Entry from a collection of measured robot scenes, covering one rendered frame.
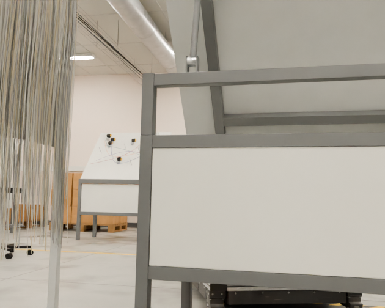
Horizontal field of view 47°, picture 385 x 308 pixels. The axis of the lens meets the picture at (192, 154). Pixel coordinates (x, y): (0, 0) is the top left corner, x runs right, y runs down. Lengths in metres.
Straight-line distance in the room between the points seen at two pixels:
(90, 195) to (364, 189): 5.48
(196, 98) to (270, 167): 0.67
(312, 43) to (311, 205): 0.69
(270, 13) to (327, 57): 0.27
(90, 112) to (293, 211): 8.82
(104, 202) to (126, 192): 0.37
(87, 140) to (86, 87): 1.17
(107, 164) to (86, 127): 3.30
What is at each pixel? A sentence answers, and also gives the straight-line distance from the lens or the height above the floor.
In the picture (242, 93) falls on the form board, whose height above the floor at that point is 1.04.
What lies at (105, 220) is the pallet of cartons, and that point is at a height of 0.21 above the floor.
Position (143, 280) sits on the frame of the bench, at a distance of 1.39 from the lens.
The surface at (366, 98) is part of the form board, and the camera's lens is 1.86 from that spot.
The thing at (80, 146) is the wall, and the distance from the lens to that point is 9.89.
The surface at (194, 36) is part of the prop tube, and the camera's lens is 1.45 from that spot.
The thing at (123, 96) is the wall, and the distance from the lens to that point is 9.72.
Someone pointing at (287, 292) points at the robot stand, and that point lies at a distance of 2.48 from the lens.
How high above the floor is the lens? 0.60
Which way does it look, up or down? 6 degrees up
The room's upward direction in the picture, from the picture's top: 1 degrees clockwise
